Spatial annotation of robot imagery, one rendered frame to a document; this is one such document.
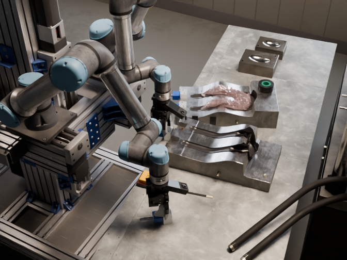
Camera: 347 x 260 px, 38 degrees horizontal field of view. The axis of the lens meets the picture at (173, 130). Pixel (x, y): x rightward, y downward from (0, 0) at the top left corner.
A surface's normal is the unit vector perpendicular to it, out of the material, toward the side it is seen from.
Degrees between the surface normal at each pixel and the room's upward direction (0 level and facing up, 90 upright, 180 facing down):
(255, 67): 90
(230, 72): 0
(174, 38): 0
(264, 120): 90
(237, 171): 90
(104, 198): 0
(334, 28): 90
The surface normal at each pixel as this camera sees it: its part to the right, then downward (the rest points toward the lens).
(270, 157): 0.00, -0.76
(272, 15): -0.48, 0.58
